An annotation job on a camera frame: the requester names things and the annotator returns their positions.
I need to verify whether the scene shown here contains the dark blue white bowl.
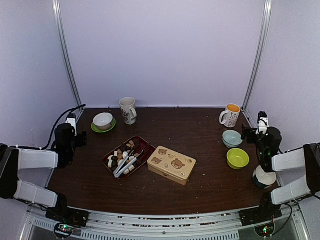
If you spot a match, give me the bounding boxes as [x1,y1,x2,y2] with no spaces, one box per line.
[252,165,277,190]

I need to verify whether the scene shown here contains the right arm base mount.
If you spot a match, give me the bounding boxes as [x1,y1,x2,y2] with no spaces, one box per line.
[238,207,282,238]

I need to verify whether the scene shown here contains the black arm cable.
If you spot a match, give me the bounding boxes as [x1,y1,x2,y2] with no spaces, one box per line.
[42,103,87,151]

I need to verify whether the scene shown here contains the lime green bowl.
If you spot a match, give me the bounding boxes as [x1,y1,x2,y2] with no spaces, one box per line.
[226,148,250,170]

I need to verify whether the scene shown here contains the light blue bowl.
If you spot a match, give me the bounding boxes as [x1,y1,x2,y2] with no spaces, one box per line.
[222,130,243,149]

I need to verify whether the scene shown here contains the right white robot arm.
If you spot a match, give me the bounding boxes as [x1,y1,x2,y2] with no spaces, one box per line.
[241,125,320,221]

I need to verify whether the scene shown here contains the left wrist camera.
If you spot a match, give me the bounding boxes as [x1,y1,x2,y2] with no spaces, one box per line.
[65,112,77,136]

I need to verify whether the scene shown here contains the white handled metal tongs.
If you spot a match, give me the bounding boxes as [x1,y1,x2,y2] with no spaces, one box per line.
[113,143,151,179]

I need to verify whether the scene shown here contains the orange inside white mug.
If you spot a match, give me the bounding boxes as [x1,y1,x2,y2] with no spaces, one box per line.
[218,103,241,128]

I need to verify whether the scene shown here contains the left aluminium frame post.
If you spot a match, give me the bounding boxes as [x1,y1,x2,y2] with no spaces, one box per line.
[52,0,83,106]

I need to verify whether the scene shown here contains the patterned white mug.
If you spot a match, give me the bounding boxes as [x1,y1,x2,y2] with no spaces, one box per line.
[119,97,138,125]

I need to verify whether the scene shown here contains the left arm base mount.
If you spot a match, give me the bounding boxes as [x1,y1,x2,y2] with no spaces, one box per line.
[45,208,90,239]

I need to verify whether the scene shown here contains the dark red chocolate tray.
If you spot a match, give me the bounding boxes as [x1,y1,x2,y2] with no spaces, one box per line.
[102,136,156,180]

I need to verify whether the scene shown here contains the aluminium frame post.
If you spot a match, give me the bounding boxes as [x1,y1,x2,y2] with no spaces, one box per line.
[52,0,83,106]
[242,0,273,112]

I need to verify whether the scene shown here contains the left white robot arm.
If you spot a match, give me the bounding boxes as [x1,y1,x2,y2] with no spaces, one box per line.
[0,123,87,222]

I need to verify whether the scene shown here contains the green saucer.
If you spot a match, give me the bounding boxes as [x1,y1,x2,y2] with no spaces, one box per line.
[91,118,117,134]

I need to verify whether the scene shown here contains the beige tin box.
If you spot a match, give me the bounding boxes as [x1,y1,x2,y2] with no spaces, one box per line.
[148,164,190,186]

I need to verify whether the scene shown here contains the right aluminium frame post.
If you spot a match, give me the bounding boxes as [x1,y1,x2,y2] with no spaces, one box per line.
[242,0,273,112]

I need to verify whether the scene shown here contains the bear print tin lid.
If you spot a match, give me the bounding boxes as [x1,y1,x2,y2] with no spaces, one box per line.
[147,146,197,177]

